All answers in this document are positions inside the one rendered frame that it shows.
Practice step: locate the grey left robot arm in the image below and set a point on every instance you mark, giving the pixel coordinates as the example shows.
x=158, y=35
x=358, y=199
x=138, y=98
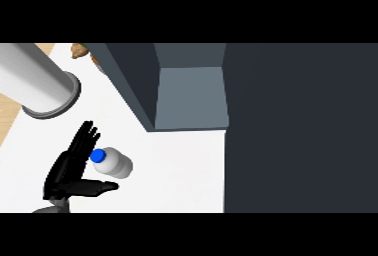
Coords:
x=54, y=208

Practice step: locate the dark grey cabinet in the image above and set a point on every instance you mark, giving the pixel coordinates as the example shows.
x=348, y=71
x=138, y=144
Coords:
x=190, y=97

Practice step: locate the dark grey cabinet door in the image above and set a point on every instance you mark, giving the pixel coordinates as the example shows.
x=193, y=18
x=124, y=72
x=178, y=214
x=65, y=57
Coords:
x=299, y=130

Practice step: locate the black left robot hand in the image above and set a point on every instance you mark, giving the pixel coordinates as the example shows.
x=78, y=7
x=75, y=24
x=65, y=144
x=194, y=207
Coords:
x=66, y=173

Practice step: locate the brown lumpy object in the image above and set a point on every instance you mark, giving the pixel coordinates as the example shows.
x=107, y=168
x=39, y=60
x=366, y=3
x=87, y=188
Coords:
x=78, y=50

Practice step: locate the white cylinder with grey rim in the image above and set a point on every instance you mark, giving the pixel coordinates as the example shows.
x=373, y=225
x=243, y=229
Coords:
x=34, y=83

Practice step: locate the white bottle with blue cap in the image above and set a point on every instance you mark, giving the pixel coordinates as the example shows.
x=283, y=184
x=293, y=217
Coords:
x=113, y=165

